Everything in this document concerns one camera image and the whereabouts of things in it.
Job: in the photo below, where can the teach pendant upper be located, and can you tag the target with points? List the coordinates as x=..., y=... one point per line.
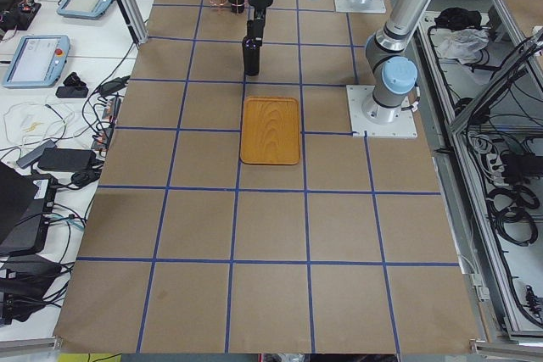
x=83, y=9

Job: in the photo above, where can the black laptop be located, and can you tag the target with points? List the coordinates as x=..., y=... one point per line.
x=26, y=202

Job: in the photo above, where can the teach pendant lower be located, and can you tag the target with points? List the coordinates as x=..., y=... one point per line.
x=38, y=62

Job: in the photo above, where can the aluminium frame rail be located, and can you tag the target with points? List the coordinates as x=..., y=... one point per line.
x=521, y=55

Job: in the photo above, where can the crumpled white cloth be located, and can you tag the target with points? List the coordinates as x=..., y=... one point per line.
x=465, y=46

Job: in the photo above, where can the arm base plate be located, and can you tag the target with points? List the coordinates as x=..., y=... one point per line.
x=360, y=6
x=369, y=119

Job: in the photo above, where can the wooden tray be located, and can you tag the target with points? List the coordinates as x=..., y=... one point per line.
x=270, y=132

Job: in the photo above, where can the teach pendant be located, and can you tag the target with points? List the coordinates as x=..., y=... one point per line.
x=38, y=62
x=83, y=9

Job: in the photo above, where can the black power brick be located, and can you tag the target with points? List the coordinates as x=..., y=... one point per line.
x=65, y=159

